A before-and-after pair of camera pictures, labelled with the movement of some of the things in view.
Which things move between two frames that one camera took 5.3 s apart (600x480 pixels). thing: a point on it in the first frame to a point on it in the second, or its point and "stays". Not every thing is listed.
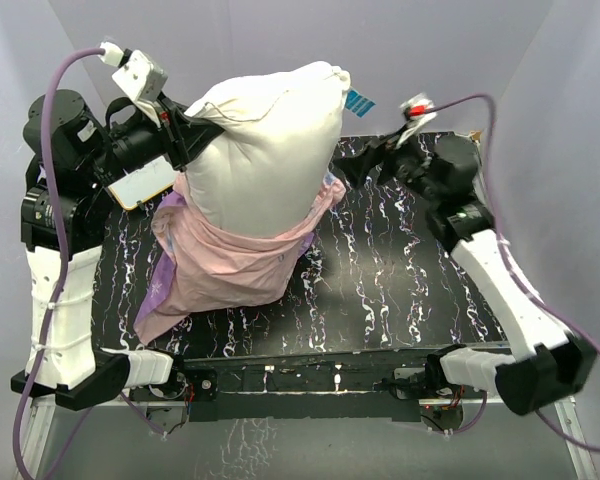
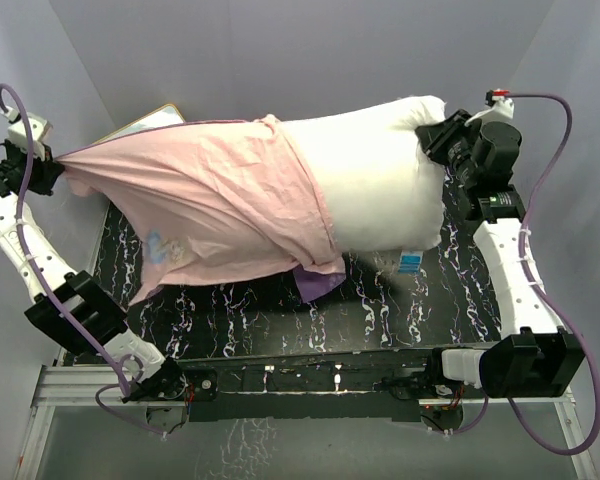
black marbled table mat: (378, 273) stays
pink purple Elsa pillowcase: (213, 272) to (216, 202)
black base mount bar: (356, 387) stays
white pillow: (277, 148) to (382, 193)
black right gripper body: (402, 164) to (456, 143)
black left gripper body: (137, 142) to (38, 174)
